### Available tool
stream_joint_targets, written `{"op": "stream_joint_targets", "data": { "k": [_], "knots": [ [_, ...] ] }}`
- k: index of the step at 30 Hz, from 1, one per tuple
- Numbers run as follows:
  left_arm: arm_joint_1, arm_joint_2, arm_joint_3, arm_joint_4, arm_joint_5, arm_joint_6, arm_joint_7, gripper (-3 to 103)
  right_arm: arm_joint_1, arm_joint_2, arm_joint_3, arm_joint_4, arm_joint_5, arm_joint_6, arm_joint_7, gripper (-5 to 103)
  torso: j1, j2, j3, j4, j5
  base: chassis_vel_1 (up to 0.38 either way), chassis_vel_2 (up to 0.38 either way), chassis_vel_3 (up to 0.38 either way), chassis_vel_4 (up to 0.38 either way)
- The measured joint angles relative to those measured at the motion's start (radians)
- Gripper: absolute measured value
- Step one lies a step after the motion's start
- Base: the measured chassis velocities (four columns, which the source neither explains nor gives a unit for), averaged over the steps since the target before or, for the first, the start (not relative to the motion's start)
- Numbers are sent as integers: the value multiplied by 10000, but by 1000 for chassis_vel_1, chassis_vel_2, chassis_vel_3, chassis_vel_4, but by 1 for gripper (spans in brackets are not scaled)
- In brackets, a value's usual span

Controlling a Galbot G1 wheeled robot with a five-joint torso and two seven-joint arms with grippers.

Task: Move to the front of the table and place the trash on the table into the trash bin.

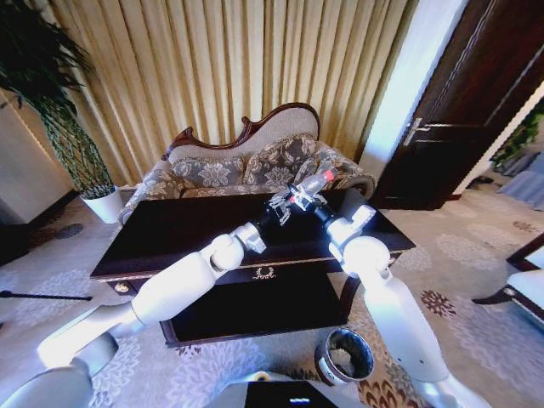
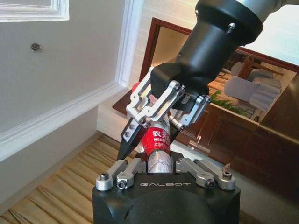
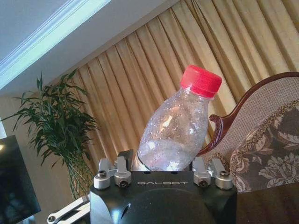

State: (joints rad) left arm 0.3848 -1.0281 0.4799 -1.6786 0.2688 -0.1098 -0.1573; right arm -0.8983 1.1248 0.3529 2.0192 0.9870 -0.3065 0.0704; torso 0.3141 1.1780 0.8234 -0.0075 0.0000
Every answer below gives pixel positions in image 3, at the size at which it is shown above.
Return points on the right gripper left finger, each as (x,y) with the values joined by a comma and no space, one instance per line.
(121,173)

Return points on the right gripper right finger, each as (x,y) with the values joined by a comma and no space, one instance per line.
(201,173)

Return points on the golden pleated curtain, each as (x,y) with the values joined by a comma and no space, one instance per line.
(144,77)

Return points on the silver-barred finger of the left gripper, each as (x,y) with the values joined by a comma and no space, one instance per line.
(67,211)

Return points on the black flat screen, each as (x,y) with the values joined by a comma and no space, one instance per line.
(14,179)

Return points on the clear plastic bottle red cap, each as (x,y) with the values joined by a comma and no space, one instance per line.
(172,126)

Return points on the green leafy potted plant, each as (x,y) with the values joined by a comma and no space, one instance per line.
(58,121)

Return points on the beige sofa carved wooden frame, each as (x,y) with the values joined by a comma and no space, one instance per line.
(254,109)

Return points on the brown floral patterned cushion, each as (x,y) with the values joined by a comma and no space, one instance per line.
(268,154)

